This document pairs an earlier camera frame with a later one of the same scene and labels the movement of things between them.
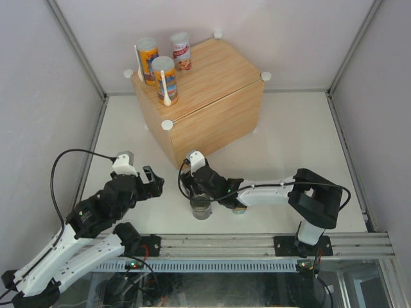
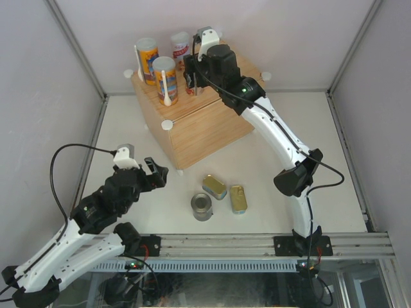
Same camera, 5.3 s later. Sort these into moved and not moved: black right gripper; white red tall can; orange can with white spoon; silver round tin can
Moved: black right gripper
Not moved: white red tall can; silver round tin can; orange can with white spoon
